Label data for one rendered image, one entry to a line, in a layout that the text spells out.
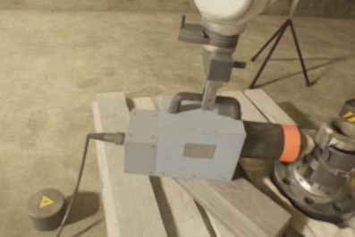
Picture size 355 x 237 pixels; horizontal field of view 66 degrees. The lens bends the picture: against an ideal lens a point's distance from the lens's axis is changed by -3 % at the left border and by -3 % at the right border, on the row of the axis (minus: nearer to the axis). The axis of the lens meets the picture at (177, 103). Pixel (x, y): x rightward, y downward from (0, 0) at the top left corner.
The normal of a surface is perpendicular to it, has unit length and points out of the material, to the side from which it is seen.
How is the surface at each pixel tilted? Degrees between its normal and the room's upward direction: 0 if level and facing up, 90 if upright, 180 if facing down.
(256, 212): 0
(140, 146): 90
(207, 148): 90
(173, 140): 90
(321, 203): 0
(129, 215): 0
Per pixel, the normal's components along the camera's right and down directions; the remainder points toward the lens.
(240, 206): 0.12, -0.83
